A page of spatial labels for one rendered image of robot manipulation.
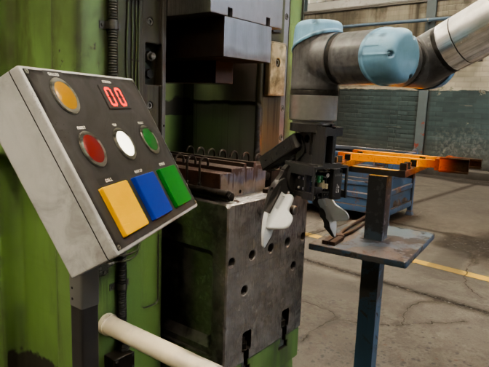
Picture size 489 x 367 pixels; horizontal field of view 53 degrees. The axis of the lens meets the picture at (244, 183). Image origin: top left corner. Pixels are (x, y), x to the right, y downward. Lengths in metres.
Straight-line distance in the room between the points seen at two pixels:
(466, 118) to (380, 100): 1.60
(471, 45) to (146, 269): 0.93
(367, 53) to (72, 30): 0.68
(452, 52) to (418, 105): 8.49
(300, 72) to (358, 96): 9.09
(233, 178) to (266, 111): 0.40
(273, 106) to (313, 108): 0.91
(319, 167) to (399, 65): 0.18
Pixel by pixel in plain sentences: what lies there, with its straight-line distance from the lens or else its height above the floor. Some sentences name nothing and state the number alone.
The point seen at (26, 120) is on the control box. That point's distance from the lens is 0.71.
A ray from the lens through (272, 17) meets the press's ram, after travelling 1.41.
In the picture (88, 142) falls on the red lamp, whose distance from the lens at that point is 0.74.
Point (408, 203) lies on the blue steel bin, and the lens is 5.59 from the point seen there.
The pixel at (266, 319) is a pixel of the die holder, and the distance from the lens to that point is 1.46.
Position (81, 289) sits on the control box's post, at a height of 0.84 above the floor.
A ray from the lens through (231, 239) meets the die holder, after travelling 1.23.
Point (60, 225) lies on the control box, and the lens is 0.70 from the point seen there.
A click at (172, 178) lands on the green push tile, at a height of 1.02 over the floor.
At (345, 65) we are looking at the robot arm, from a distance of 0.72.
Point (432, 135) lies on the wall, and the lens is 9.20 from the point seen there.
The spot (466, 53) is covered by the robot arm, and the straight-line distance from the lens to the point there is 0.78.
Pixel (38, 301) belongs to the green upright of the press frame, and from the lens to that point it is 1.51.
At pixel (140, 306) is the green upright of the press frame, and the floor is 0.63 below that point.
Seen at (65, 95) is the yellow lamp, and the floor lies 1.16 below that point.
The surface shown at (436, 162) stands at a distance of 1.59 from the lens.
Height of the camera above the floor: 1.17
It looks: 9 degrees down
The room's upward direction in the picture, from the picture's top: 2 degrees clockwise
